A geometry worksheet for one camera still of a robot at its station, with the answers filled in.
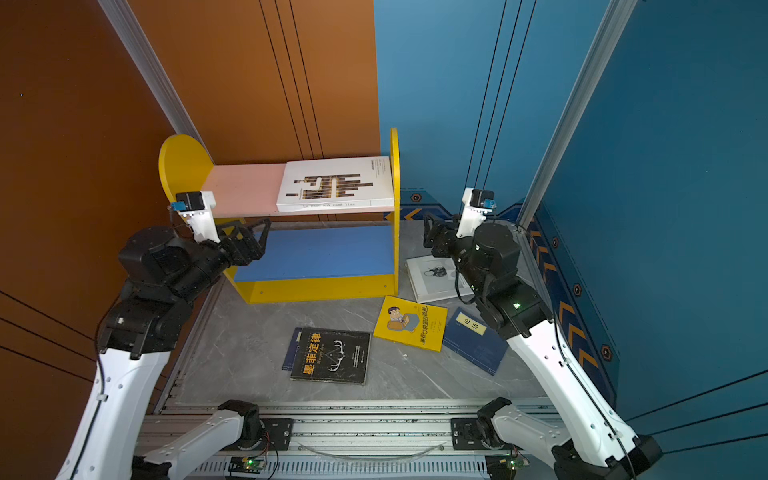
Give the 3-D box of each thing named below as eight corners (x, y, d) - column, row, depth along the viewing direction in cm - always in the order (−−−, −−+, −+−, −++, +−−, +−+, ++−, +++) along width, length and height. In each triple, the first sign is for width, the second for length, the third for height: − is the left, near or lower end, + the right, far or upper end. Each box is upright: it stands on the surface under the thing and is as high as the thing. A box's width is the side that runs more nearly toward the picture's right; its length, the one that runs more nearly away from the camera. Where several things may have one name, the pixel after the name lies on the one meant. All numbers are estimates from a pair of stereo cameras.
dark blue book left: (285, 370, 86) (282, 367, 83) (296, 331, 93) (294, 327, 91) (292, 370, 86) (289, 367, 83) (303, 331, 93) (300, 327, 91)
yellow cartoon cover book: (372, 335, 92) (371, 333, 90) (383, 297, 100) (383, 294, 99) (441, 352, 89) (442, 350, 87) (447, 311, 97) (448, 308, 96)
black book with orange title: (293, 383, 84) (290, 380, 81) (303, 332, 93) (300, 328, 91) (368, 383, 83) (367, 380, 81) (371, 332, 93) (370, 328, 90)
